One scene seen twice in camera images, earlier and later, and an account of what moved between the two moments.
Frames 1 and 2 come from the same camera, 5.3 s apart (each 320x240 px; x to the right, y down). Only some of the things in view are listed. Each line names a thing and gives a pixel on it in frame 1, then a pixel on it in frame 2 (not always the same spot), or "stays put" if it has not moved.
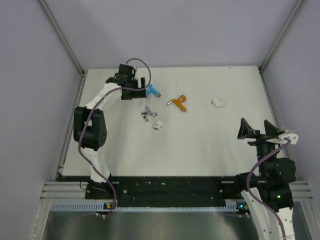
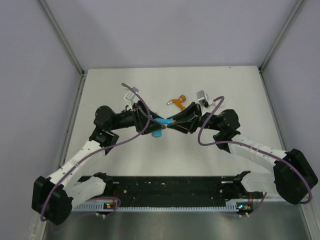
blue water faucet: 151,90 to 158,133
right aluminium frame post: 261,67 stays put
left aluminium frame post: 65,43 stays put
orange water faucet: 182,98 stays put
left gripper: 136,94 to 140,115
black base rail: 160,188 stays put
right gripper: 271,131 to 188,126
